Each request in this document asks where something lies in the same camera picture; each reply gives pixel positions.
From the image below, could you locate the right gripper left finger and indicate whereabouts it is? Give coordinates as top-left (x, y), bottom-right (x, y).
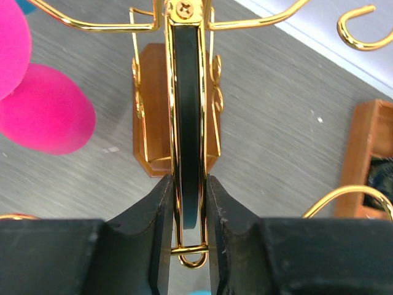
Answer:
top-left (1, 176), bottom-right (173, 294)

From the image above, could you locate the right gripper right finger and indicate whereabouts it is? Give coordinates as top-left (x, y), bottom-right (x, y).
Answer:
top-left (206, 176), bottom-right (392, 294)

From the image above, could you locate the blue wine glass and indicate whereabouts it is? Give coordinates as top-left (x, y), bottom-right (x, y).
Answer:
top-left (187, 290), bottom-right (211, 295)
top-left (16, 0), bottom-right (36, 15)

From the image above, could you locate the pink wine glass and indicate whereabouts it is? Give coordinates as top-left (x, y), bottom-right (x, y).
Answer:
top-left (1, 1), bottom-right (96, 155)

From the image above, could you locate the gold wire glass rack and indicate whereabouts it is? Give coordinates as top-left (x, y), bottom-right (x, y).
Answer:
top-left (0, 0), bottom-right (393, 270)

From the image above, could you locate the dark green folded napkin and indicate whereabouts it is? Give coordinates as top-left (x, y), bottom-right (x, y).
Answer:
top-left (367, 157), bottom-right (392, 203)

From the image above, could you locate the wooden compartment tray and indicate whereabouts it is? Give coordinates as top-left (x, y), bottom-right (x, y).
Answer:
top-left (334, 100), bottom-right (392, 220)

